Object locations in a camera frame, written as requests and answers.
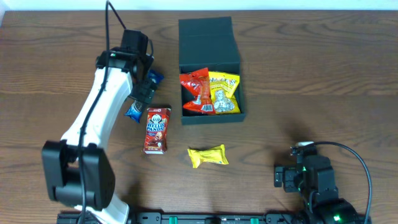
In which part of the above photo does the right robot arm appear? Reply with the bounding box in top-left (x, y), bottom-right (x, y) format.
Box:
top-left (274, 155), bottom-right (364, 224)

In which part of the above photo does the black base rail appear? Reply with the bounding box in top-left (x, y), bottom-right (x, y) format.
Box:
top-left (56, 212), bottom-right (373, 224)

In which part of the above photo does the dark green open box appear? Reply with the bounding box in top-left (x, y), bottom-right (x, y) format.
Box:
top-left (178, 17), bottom-right (246, 125)

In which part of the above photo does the red Hello Panda box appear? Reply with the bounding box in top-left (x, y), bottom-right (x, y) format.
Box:
top-left (143, 107), bottom-right (171, 154)

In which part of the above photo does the yellow seed snack bag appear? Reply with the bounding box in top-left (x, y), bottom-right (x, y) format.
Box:
top-left (209, 72), bottom-right (241, 114)

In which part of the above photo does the blue Oreo cookie pack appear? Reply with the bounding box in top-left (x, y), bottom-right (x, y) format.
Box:
top-left (124, 70), bottom-right (164, 123)

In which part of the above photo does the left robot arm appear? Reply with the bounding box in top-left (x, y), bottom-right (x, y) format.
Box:
top-left (42, 47), bottom-right (154, 223)

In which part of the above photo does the small yellow snack packet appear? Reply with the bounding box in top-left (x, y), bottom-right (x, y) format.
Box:
top-left (187, 144), bottom-right (229, 169)

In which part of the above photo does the red snack bag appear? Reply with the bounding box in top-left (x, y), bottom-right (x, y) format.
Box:
top-left (179, 68), bottom-right (215, 114)

